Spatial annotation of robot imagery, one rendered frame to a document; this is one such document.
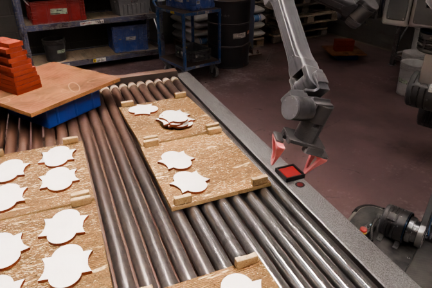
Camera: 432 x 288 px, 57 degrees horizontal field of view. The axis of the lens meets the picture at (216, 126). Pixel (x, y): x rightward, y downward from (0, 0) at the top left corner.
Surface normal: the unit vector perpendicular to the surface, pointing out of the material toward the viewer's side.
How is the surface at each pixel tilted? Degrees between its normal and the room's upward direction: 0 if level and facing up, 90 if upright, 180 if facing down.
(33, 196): 0
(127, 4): 97
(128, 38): 90
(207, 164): 0
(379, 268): 0
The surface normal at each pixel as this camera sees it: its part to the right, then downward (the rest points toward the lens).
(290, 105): -0.84, -0.05
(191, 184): 0.00, -0.90
